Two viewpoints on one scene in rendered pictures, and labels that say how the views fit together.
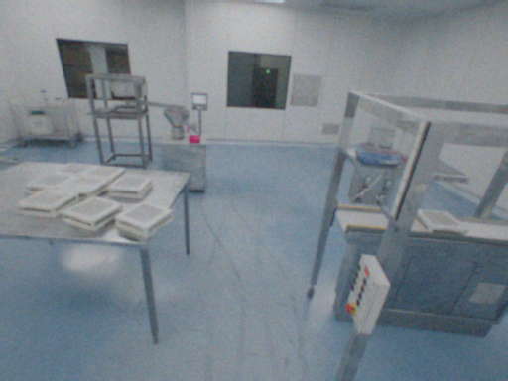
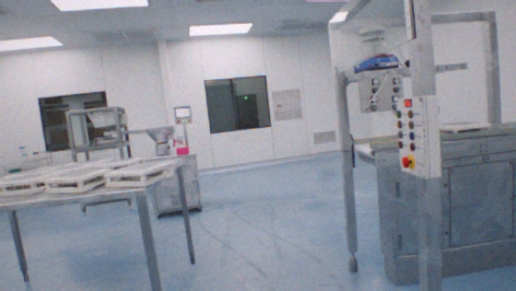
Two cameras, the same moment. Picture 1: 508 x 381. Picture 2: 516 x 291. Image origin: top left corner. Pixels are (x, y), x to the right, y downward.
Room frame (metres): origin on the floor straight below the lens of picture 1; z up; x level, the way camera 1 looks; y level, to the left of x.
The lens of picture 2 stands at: (-0.14, 0.11, 1.16)
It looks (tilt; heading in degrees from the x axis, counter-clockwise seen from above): 6 degrees down; 357
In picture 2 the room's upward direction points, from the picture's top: 6 degrees counter-clockwise
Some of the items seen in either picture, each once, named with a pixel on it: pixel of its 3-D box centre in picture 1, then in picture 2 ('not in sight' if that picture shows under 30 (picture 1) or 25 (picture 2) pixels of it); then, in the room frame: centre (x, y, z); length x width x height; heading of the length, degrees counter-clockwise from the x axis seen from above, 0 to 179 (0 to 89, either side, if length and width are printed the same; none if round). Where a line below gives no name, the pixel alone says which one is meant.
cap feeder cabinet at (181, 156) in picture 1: (186, 163); (175, 182); (3.97, 1.03, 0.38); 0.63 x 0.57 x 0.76; 100
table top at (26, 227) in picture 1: (72, 194); (53, 184); (1.79, 1.32, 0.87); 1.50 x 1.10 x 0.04; 91
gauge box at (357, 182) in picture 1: (371, 186); (381, 93); (1.56, -0.71, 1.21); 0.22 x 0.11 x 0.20; 88
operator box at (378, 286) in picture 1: (367, 294); (418, 135); (0.84, -0.48, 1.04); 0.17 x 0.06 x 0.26; 178
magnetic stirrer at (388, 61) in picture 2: not in sight; (375, 64); (1.64, -0.73, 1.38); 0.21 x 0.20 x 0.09; 178
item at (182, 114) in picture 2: (199, 115); (184, 129); (4.14, 0.85, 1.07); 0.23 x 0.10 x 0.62; 100
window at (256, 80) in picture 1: (258, 81); (238, 104); (6.72, 0.07, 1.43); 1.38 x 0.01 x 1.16; 100
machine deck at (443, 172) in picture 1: (401, 164); (401, 74); (1.69, -0.91, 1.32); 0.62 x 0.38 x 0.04; 88
